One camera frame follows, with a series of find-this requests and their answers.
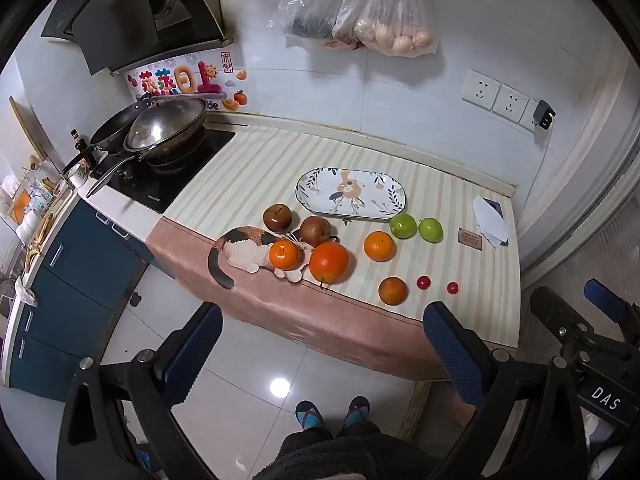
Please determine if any white wall socket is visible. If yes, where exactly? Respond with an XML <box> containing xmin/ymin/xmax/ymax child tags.
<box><xmin>461</xmin><ymin>68</ymin><xmax>501</xmax><ymax>110</ymax></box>
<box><xmin>492</xmin><ymin>83</ymin><xmax>528</xmax><ymax>122</ymax></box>

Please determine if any colourful wall sticker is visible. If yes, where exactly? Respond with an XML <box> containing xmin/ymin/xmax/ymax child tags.
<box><xmin>125</xmin><ymin>50</ymin><xmax>249</xmax><ymax>112</ymax></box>

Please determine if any white folded paper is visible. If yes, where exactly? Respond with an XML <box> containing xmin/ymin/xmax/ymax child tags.
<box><xmin>472</xmin><ymin>196</ymin><xmax>511</xmax><ymax>249</ymax></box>

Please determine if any black glass stove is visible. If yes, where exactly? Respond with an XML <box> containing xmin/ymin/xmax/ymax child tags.
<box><xmin>90</xmin><ymin>127</ymin><xmax>237</xmax><ymax>213</ymax></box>

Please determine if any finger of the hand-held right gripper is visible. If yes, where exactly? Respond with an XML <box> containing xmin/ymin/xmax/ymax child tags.
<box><xmin>529</xmin><ymin>286</ymin><xmax>596</xmax><ymax>356</ymax></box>
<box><xmin>583</xmin><ymin>278</ymin><xmax>640</xmax><ymax>347</ymax></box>

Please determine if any steel wok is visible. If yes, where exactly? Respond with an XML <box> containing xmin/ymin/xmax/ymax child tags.
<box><xmin>86</xmin><ymin>96</ymin><xmax>208</xmax><ymax>198</ymax></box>

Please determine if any wooden cutting board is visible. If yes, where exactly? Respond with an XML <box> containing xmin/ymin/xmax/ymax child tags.
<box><xmin>8</xmin><ymin>96</ymin><xmax>63</xmax><ymax>171</ymax></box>

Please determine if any black range hood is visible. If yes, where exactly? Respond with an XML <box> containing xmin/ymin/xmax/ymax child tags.
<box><xmin>40</xmin><ymin>0</ymin><xmax>233</xmax><ymax>77</ymax></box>

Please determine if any black frying pan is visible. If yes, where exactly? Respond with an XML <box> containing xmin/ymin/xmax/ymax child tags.
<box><xmin>61</xmin><ymin>100</ymin><xmax>161</xmax><ymax>176</ymax></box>

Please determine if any cluttered dish rack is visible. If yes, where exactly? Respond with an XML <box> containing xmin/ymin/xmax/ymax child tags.
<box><xmin>0</xmin><ymin>160</ymin><xmax>76</xmax><ymax>241</ymax></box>

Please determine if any green apple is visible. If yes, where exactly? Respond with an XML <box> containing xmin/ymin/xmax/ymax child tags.
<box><xmin>389</xmin><ymin>213</ymin><xmax>418</xmax><ymax>240</ymax></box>
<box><xmin>418</xmin><ymin>217</ymin><xmax>444</xmax><ymax>244</ymax></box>

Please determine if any medium orange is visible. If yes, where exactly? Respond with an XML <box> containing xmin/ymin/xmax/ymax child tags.
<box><xmin>363</xmin><ymin>230</ymin><xmax>397</xmax><ymax>262</ymax></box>

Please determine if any blue kitchen cabinet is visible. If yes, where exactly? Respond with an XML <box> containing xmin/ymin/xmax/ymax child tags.
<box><xmin>7</xmin><ymin>202</ymin><xmax>176</xmax><ymax>403</ymax></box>

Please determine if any black plug-in charger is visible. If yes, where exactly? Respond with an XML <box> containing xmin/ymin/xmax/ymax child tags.
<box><xmin>532</xmin><ymin>100</ymin><xmax>557</xmax><ymax>131</ymax></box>

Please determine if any white rag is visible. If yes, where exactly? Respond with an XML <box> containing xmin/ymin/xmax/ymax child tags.
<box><xmin>12</xmin><ymin>275</ymin><xmax>38</xmax><ymax>307</ymax></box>

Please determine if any white cup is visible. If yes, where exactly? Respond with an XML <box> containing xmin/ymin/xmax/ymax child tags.
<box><xmin>66</xmin><ymin>162</ymin><xmax>91</xmax><ymax>190</ymax></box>

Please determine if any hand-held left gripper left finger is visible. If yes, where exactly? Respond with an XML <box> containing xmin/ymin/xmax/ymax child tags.
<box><xmin>56</xmin><ymin>301</ymin><xmax>224</xmax><ymax>480</ymax></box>

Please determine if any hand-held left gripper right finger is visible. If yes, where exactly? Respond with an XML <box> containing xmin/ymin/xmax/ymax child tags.
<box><xmin>422</xmin><ymin>301</ymin><xmax>591</xmax><ymax>480</ymax></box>

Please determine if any small bright orange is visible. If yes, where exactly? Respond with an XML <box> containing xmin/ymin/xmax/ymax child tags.
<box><xmin>268</xmin><ymin>240</ymin><xmax>304</xmax><ymax>271</ymax></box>

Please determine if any blue slipper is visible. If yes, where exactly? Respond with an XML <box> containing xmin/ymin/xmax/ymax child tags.
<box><xmin>295</xmin><ymin>400</ymin><xmax>325</xmax><ymax>431</ymax></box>
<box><xmin>343</xmin><ymin>395</ymin><xmax>371</xmax><ymax>428</ymax></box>

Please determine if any plastic bag with dark contents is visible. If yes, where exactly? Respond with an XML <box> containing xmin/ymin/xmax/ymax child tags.
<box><xmin>267</xmin><ymin>0</ymin><xmax>361</xmax><ymax>43</ymax></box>

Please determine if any small dark orange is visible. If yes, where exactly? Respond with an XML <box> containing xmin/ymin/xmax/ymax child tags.
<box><xmin>378</xmin><ymin>276</ymin><xmax>409</xmax><ymax>306</ymax></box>

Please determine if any plastic bag of eggs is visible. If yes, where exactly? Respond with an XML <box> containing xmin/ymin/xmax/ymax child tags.
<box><xmin>331</xmin><ymin>0</ymin><xmax>441</xmax><ymax>58</ymax></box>

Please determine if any person's dark fleece clothing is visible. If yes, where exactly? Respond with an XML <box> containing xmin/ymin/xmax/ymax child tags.
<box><xmin>252</xmin><ymin>420</ymin><xmax>446</xmax><ymax>480</ymax></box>

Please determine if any dark sauce bottle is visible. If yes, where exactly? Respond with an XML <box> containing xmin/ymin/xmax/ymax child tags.
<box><xmin>70</xmin><ymin>129</ymin><xmax>98</xmax><ymax>171</ymax></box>

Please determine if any striped cat-print table mat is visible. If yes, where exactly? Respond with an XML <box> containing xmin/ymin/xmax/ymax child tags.
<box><xmin>146</xmin><ymin>116</ymin><xmax>523</xmax><ymax>381</ymax></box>

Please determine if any large orange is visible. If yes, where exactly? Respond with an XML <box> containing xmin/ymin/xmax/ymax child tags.
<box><xmin>308</xmin><ymin>241</ymin><xmax>350</xmax><ymax>284</ymax></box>

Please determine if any dark red apple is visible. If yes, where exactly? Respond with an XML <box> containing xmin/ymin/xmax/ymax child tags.
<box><xmin>263</xmin><ymin>203</ymin><xmax>293</xmax><ymax>232</ymax></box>
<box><xmin>299</xmin><ymin>215</ymin><xmax>332</xmax><ymax>247</ymax></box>

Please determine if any oval floral ceramic plate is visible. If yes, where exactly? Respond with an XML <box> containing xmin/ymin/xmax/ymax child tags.
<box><xmin>294</xmin><ymin>167</ymin><xmax>407</xmax><ymax>221</ymax></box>

